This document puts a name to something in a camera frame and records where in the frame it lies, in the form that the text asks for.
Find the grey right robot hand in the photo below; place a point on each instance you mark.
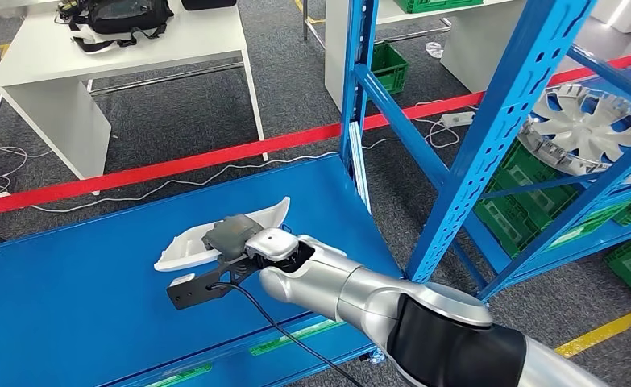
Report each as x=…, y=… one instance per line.
x=232, y=235

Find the long white plastic part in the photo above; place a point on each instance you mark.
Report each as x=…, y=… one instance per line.
x=187, y=248

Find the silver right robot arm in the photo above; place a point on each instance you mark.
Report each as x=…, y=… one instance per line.
x=347, y=294

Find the blue metal shelf rack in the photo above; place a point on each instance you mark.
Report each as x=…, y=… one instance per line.
x=80, y=299
x=507, y=277

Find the red barrier belt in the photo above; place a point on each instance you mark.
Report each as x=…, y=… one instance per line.
x=187, y=162

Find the white table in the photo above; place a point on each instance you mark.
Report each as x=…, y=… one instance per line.
x=133, y=48
x=342, y=53

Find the black bag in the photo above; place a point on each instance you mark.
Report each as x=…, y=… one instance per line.
x=208, y=4

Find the black backpack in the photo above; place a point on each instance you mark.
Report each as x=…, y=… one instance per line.
x=123, y=18

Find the white power strip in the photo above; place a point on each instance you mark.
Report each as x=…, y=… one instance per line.
x=458, y=118

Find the crumpled clear plastic bag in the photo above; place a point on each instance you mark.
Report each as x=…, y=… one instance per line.
x=434, y=49

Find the silver wheel hubcap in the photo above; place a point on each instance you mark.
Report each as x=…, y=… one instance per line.
x=577, y=128

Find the white cabinet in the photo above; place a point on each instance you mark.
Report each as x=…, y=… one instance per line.
x=630, y=13

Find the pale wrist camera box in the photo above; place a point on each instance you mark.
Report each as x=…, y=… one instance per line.
x=182, y=280

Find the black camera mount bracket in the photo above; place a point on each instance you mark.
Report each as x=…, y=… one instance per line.
x=192, y=294

